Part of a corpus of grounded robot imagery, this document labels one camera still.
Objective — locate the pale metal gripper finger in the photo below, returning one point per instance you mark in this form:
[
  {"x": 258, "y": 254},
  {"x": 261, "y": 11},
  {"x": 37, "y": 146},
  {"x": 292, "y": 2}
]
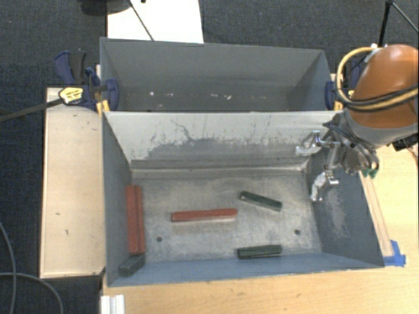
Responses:
[
  {"x": 311, "y": 147},
  {"x": 317, "y": 188}
]

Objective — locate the red-brown flat block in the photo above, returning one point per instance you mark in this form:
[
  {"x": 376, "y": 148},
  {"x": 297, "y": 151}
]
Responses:
[
  {"x": 131, "y": 218},
  {"x": 203, "y": 214},
  {"x": 141, "y": 218}
]

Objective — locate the pale wood flat board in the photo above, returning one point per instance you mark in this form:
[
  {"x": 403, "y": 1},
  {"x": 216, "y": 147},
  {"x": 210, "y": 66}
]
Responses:
[{"x": 72, "y": 188}]

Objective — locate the grey metal bin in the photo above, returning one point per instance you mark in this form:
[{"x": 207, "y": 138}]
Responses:
[{"x": 209, "y": 175}]

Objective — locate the dark green flat block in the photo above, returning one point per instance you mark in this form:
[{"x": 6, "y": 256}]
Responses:
[
  {"x": 131, "y": 265},
  {"x": 260, "y": 201},
  {"x": 259, "y": 252}
]

